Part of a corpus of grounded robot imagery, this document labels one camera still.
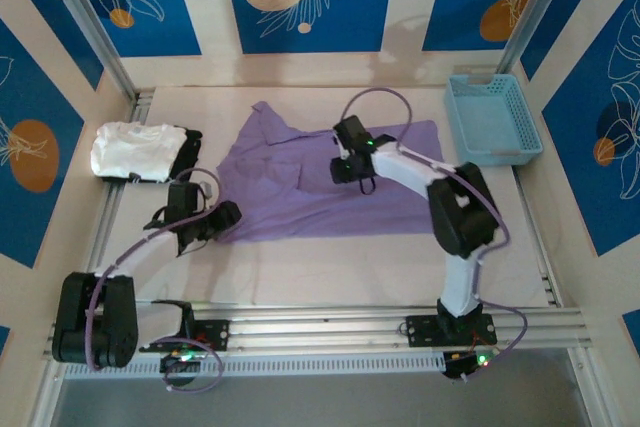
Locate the purple t-shirt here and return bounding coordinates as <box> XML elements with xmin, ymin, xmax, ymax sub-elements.
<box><xmin>215</xmin><ymin>100</ymin><xmax>446</xmax><ymax>246</ymax></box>

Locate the light blue plastic basket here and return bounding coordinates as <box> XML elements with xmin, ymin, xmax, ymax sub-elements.
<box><xmin>443</xmin><ymin>73</ymin><xmax>544</xmax><ymax>168</ymax></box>

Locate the folded black t-shirt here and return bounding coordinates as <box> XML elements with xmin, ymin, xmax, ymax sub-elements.
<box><xmin>99</xmin><ymin>128</ymin><xmax>205</xmax><ymax>184</ymax></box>

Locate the folded white t-shirt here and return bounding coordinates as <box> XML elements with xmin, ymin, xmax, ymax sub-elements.
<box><xmin>91</xmin><ymin>121</ymin><xmax>187</xmax><ymax>183</ymax></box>

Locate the white table mat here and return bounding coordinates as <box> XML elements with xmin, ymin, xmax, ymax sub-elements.
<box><xmin>117</xmin><ymin>85</ymin><xmax>551</xmax><ymax>308</ymax></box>

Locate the black controller board with LED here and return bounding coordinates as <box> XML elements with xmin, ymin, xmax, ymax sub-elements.
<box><xmin>159</xmin><ymin>352</ymin><xmax>201</xmax><ymax>376</ymax></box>
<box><xmin>442</xmin><ymin>349</ymin><xmax>499</xmax><ymax>381</ymax></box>

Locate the aluminium side rail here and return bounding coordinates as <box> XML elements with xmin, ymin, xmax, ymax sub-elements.
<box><xmin>512</xmin><ymin>166</ymin><xmax>565</xmax><ymax>308</ymax></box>
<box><xmin>92</xmin><ymin>90</ymin><xmax>155</xmax><ymax>268</ymax></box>

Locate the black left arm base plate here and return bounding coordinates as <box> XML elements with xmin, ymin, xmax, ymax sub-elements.
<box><xmin>138</xmin><ymin>319</ymin><xmax>231</xmax><ymax>353</ymax></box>

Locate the wide aluminium frame rail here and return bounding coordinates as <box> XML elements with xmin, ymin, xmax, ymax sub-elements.
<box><xmin>42</xmin><ymin>304</ymin><xmax>594</xmax><ymax>361</ymax></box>

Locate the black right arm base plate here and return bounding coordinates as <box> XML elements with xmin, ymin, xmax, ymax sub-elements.
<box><xmin>405</xmin><ymin>314</ymin><xmax>499</xmax><ymax>348</ymax></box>

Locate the white slotted cable duct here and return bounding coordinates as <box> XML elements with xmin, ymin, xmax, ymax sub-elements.
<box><xmin>62</xmin><ymin>352</ymin><xmax>446</xmax><ymax>381</ymax></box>

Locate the aluminium frame post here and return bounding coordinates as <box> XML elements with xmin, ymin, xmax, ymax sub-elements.
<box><xmin>488</xmin><ymin>0</ymin><xmax>574</xmax><ymax>93</ymax></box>
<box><xmin>34</xmin><ymin>0</ymin><xmax>139</xmax><ymax>103</ymax></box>

